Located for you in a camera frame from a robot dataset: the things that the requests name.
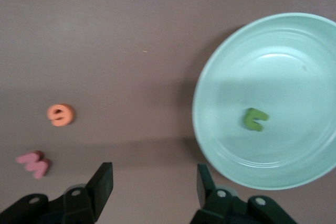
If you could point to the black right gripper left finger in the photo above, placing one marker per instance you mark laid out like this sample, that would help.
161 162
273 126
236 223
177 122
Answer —
102 182

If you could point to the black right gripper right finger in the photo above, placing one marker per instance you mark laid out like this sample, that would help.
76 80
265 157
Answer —
204 187

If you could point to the pink foam letter m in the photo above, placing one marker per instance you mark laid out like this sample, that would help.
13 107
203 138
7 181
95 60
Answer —
34 166

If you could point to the orange foam letter e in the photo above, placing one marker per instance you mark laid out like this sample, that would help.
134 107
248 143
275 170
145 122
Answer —
63 122

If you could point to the green foam letter n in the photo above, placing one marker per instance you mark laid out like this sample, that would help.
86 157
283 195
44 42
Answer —
248 121

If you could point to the green plate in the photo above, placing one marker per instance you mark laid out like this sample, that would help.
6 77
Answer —
275 90

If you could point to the brown table mat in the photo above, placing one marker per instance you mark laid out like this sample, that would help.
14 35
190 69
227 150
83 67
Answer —
105 51

